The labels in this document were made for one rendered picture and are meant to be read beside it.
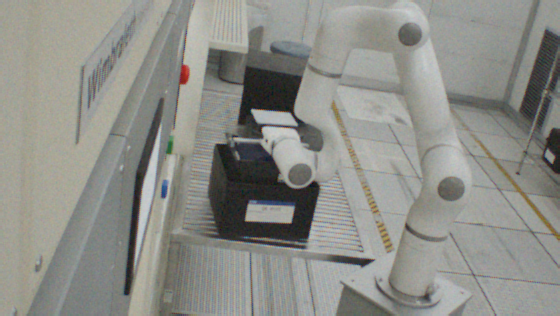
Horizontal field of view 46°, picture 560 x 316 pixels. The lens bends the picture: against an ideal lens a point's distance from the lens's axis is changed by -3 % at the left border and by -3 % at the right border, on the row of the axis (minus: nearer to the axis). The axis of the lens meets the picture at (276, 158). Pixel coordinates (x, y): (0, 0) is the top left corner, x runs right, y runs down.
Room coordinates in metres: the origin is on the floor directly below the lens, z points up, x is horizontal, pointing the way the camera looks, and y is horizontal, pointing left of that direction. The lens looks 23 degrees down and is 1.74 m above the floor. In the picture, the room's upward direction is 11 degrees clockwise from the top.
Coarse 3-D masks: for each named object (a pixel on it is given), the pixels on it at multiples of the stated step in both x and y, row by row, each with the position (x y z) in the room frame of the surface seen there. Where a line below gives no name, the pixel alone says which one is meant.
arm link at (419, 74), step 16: (432, 48) 1.63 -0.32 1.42; (400, 64) 1.61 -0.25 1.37; (416, 64) 1.58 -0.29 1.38; (432, 64) 1.58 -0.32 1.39; (400, 80) 1.59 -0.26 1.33; (416, 80) 1.55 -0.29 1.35; (432, 80) 1.55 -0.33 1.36; (416, 96) 1.55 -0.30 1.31; (432, 96) 1.55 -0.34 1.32; (416, 112) 1.56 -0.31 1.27; (432, 112) 1.55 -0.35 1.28; (448, 112) 1.58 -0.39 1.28; (416, 128) 1.59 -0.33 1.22; (432, 128) 1.56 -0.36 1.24; (448, 128) 1.61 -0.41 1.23; (416, 144) 1.64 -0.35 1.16; (432, 144) 1.62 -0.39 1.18; (448, 144) 1.62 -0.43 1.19
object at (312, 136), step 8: (248, 120) 2.38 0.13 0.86; (248, 128) 2.30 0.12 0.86; (296, 128) 2.39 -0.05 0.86; (304, 128) 2.41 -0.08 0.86; (312, 128) 2.43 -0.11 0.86; (248, 136) 2.23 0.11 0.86; (304, 136) 2.33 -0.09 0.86; (312, 136) 2.35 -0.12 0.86; (320, 136) 2.36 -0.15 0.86; (312, 144) 2.26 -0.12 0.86; (320, 144) 2.28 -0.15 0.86
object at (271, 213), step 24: (216, 144) 1.93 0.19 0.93; (216, 168) 1.84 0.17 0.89; (216, 192) 1.79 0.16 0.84; (240, 192) 1.68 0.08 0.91; (264, 192) 1.70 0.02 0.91; (288, 192) 1.72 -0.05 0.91; (312, 192) 1.74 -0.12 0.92; (216, 216) 1.74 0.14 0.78; (240, 216) 1.68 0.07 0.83; (264, 216) 1.70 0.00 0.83; (288, 216) 1.72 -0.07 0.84; (312, 216) 1.75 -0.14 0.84
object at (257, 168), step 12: (264, 120) 1.80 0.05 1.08; (276, 120) 1.82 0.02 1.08; (288, 120) 1.84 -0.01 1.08; (228, 132) 1.91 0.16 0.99; (228, 144) 1.89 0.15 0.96; (228, 156) 1.86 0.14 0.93; (228, 168) 1.83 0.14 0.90; (240, 168) 1.71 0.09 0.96; (252, 168) 1.72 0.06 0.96; (264, 168) 1.73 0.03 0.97; (276, 168) 1.74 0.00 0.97; (228, 180) 1.81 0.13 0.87; (240, 180) 1.72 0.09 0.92; (252, 180) 1.73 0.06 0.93; (264, 180) 1.74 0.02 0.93; (276, 180) 1.75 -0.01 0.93
